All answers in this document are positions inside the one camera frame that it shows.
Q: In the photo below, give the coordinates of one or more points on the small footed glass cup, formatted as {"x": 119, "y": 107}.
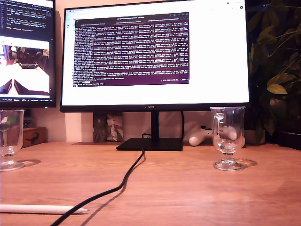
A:
{"x": 9, "y": 141}

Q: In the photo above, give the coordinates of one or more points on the white pen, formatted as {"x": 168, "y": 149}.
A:
{"x": 35, "y": 209}

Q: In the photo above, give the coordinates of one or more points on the large black desktop monitor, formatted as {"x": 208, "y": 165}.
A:
{"x": 152, "y": 94}

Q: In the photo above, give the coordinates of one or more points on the white game controller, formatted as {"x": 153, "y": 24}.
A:
{"x": 196, "y": 140}

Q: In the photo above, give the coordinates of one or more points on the pale plant pot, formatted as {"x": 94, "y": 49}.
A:
{"x": 252, "y": 137}

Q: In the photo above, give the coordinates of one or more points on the cardboard box with sunglasses print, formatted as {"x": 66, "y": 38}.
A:
{"x": 35, "y": 136}

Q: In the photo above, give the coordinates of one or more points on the small dark printed box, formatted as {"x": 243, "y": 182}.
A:
{"x": 27, "y": 123}

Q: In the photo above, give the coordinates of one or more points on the green leafy houseplant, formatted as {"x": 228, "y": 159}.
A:
{"x": 277, "y": 89}

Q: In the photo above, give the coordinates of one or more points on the black planter box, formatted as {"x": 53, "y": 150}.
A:
{"x": 288, "y": 140}

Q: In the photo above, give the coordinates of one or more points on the black monitor showing code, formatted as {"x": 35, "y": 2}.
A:
{"x": 28, "y": 23}

